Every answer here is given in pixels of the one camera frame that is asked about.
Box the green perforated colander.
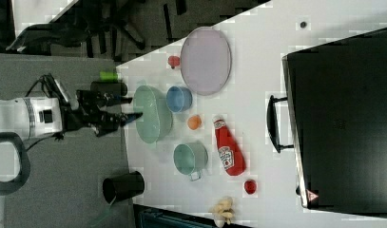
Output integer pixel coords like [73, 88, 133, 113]
[133, 85, 173, 143]

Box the yellow banana bunch toy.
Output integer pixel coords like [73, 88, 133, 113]
[209, 197, 234, 228]

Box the small red tomato toy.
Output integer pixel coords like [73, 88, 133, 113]
[243, 180, 257, 195]

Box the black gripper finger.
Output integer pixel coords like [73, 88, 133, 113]
[104, 96, 132, 106]
[120, 112, 143, 126]

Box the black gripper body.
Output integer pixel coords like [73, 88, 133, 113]
[61, 90, 121, 137]

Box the red strawberry toy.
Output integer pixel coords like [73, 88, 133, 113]
[167, 56, 181, 68]

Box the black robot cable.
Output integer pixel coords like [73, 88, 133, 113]
[24, 74, 61, 98]

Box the black office chair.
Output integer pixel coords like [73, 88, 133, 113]
[5, 0, 189, 60]

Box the lilac round plate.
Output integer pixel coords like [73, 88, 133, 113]
[180, 27, 231, 96]

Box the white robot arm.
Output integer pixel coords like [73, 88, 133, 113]
[0, 90, 143, 141]

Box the grey white robot base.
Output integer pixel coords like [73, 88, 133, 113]
[0, 132, 29, 228]

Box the green mug with handle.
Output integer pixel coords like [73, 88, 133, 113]
[173, 142, 208, 181]

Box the black table hole plug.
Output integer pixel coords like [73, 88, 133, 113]
[300, 21, 307, 29]

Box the black oven door handle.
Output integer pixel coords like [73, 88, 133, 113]
[266, 96, 294, 153]

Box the green cylinder on mount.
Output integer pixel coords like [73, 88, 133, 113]
[100, 71, 119, 82]

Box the small orange fruit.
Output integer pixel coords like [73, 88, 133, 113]
[187, 115, 202, 130]

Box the blue cup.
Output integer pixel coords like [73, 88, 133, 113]
[166, 86, 192, 113]

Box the black toaster oven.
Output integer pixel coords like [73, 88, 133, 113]
[282, 28, 387, 219]

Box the black cylinder container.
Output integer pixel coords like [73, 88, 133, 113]
[102, 171, 145, 203]

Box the red ketchup bottle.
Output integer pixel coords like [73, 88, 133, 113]
[213, 116, 246, 176]

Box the blue table frame rail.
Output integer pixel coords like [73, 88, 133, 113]
[133, 204, 218, 228]

